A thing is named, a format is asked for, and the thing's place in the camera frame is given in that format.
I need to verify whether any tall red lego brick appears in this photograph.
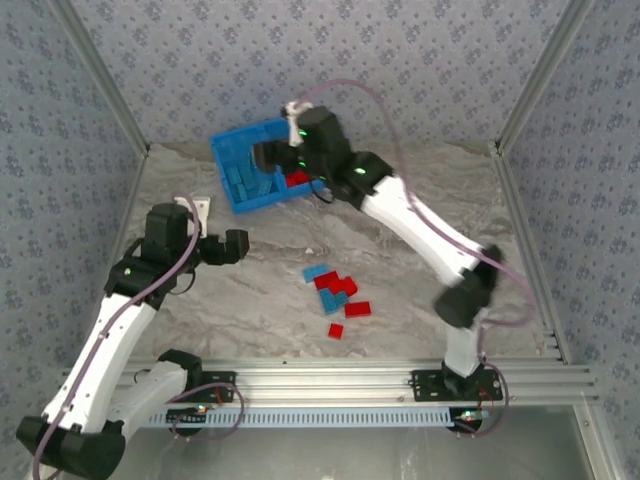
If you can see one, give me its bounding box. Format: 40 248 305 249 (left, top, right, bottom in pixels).
328 276 360 301

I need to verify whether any blue two-compartment plastic bin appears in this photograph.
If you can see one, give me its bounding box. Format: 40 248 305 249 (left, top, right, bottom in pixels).
208 118 329 216

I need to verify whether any small circuit board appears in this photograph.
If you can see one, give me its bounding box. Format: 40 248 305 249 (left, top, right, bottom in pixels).
452 408 491 424
167 405 209 426

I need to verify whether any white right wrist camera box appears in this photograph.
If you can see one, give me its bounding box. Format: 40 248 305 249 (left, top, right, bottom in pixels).
283 100 315 148

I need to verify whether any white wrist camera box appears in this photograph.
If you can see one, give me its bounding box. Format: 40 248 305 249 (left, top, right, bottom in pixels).
173 196 212 236
283 100 315 148

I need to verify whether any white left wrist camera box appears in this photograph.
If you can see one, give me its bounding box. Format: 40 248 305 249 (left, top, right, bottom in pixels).
173 196 212 236

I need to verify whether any aluminium frame side rail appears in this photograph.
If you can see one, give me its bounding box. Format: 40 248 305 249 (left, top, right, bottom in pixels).
74 144 151 369
492 142 574 366

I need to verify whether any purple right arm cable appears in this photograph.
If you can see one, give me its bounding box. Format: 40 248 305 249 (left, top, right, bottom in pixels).
298 78 537 440

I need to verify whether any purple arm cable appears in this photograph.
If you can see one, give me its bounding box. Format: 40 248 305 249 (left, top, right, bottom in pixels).
298 78 537 440
30 197 247 476

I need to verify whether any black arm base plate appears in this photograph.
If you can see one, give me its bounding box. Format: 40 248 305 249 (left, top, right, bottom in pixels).
410 368 504 404
197 369 237 403

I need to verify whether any aluminium frame post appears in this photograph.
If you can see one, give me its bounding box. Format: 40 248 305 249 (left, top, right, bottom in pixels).
492 0 599 156
47 0 152 156

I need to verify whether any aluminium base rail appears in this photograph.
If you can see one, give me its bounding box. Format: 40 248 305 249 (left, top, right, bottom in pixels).
57 357 600 407

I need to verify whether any slotted pale cable duct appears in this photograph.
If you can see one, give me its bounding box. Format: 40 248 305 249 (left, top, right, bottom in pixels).
149 405 454 430

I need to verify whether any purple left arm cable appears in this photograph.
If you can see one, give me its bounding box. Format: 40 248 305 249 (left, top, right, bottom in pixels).
30 197 247 476

